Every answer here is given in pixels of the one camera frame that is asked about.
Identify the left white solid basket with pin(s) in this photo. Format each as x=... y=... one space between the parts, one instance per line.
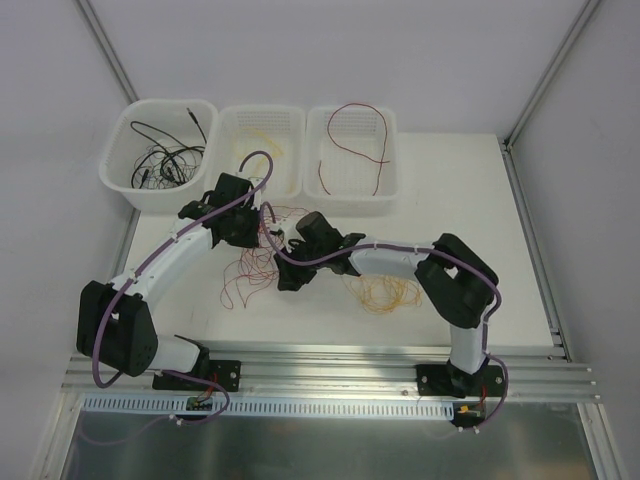
x=160 y=152

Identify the middle white mesh basket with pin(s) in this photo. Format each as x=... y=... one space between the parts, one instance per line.
x=253 y=138

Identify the right aluminium frame post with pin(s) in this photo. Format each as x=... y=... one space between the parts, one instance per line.
x=569 y=41

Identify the white slotted cable duct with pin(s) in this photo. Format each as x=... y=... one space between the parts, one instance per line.
x=275 y=407

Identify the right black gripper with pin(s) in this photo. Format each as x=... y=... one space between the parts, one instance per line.
x=293 y=265

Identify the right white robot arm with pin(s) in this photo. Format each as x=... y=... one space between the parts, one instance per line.
x=460 y=286

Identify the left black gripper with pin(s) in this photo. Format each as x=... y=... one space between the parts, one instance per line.
x=255 y=227

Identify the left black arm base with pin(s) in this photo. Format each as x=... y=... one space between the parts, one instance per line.
x=225 y=373

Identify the white mesh basket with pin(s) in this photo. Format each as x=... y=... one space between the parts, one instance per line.
x=253 y=138
x=351 y=165

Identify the aluminium mounting rail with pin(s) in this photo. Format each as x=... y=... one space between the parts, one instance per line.
x=536 y=374

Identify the aluminium frame post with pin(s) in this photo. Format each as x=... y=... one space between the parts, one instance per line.
x=95 y=26
x=569 y=41

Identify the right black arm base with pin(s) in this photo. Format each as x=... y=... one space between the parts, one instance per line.
x=433 y=379

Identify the right white mesh basket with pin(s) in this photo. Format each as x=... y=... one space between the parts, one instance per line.
x=351 y=165

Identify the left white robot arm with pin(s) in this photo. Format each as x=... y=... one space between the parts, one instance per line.
x=115 y=326

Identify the left aluminium frame post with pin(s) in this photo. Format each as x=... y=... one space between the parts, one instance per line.
x=95 y=26

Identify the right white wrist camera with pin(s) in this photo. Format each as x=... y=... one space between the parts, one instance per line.
x=282 y=232

